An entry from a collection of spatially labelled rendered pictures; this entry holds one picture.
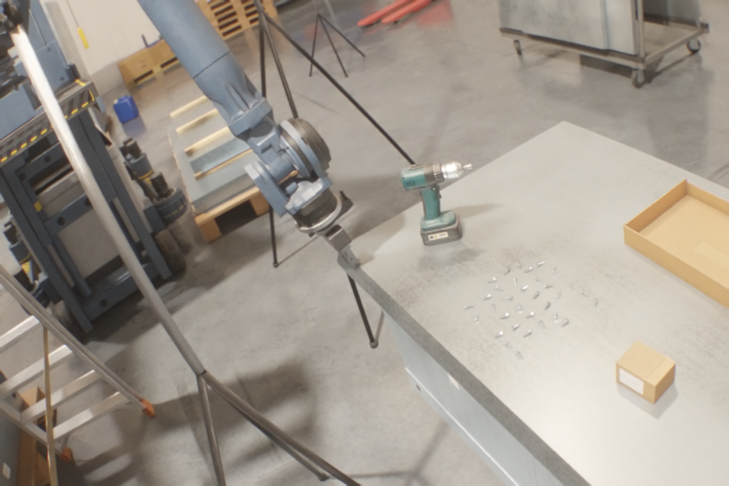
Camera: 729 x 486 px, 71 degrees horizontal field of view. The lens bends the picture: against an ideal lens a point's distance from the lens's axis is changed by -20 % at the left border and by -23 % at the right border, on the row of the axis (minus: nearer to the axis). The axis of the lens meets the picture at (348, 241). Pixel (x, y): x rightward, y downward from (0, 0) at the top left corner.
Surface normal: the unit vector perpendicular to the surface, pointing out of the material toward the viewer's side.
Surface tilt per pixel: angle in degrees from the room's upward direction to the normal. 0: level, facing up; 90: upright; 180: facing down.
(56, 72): 90
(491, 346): 0
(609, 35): 78
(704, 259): 0
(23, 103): 90
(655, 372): 0
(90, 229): 90
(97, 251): 90
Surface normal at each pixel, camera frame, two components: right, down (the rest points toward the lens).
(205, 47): 0.31, 0.18
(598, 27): -0.90, 0.30
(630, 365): -0.33, -0.80
